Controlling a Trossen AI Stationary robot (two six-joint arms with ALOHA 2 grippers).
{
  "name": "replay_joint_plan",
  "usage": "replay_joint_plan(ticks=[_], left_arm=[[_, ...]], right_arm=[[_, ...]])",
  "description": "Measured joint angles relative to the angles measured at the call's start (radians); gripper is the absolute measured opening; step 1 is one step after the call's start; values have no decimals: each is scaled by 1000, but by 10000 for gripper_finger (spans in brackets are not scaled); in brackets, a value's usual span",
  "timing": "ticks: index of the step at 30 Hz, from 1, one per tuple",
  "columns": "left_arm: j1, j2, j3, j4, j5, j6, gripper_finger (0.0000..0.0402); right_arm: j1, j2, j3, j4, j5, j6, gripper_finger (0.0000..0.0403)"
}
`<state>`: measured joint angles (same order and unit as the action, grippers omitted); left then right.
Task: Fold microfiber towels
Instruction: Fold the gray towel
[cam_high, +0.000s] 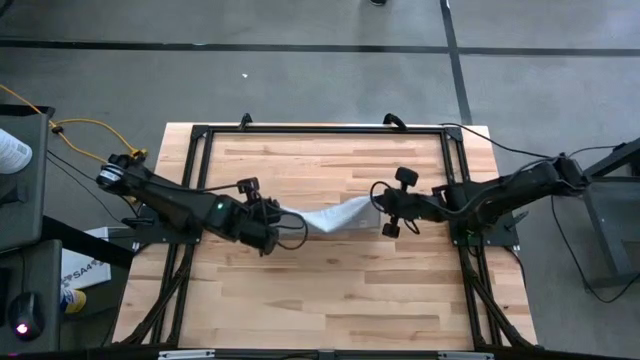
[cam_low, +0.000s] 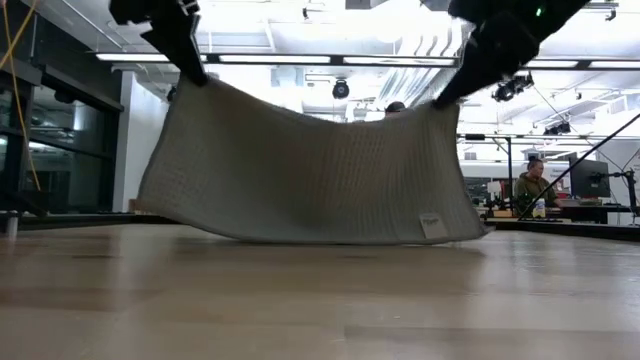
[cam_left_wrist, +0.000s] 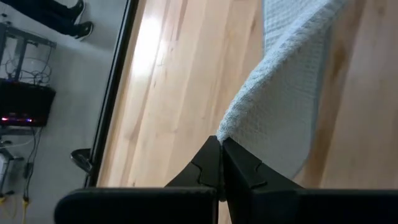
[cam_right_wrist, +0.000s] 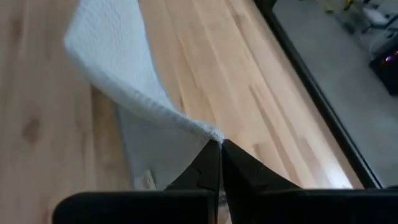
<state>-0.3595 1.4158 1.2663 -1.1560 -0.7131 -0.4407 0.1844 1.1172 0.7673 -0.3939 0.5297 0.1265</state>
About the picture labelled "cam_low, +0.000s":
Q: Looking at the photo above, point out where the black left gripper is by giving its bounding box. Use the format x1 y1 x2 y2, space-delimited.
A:
108 0 210 87

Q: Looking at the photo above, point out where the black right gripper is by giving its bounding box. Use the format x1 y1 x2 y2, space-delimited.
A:
432 0 539 110

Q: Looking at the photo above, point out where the grey microfiber towel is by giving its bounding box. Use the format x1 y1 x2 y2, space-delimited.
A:
133 74 495 247

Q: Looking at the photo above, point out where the black ceiling spotlight cluster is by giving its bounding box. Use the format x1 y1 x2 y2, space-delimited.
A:
492 72 535 104

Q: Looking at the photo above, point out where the long ceiling light bar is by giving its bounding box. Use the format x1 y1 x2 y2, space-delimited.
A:
94 51 640 71

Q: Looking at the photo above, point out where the thin black diagonal rod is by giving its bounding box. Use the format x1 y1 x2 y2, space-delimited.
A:
516 111 640 222

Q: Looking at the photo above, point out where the dark glass partition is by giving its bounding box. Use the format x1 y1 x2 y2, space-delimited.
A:
0 0 125 215

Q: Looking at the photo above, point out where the black computer monitor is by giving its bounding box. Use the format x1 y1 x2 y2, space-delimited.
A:
569 157 612 199

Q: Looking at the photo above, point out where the black background desk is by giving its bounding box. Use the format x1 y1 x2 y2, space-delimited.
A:
558 202 637 224

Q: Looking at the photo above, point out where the black background frame post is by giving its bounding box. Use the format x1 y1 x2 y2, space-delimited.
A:
457 132 516 214

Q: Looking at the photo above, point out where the yellow cable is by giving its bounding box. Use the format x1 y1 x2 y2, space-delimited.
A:
0 0 42 192

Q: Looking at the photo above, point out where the grey metal post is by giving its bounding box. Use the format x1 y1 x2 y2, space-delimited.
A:
4 210 21 239

